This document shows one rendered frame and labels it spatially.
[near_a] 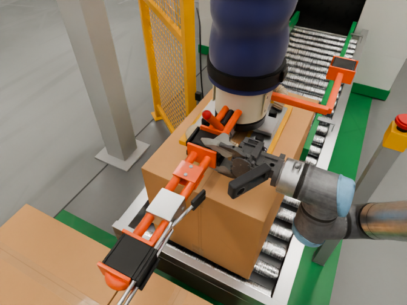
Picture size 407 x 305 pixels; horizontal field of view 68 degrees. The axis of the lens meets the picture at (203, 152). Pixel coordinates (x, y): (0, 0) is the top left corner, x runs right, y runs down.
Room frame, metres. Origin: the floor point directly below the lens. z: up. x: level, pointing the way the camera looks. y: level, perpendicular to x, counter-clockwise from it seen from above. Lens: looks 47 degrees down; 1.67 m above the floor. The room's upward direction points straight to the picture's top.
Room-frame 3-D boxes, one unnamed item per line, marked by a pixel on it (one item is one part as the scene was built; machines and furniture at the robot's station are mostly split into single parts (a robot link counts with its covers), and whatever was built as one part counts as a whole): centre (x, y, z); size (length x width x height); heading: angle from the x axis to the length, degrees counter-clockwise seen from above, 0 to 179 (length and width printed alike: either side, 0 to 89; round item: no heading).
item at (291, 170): (0.46, -0.21, 1.10); 0.09 x 0.05 x 0.10; 153
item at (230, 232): (0.77, -0.13, 0.77); 0.60 x 0.40 x 0.40; 152
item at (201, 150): (0.57, -0.01, 1.10); 0.10 x 0.08 x 0.06; 64
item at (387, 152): (0.75, -0.66, 0.50); 0.07 x 0.07 x 1.00; 63
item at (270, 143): (0.75, -0.21, 1.00); 0.34 x 0.10 x 0.05; 154
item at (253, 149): (0.51, -0.14, 1.10); 0.12 x 0.09 x 0.08; 63
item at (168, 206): (0.38, 0.08, 1.09); 0.07 x 0.07 x 0.04; 64
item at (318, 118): (1.70, -0.89, 0.60); 1.60 x 0.11 x 0.09; 153
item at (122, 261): (0.26, 0.15, 1.10); 0.08 x 0.07 x 0.05; 154
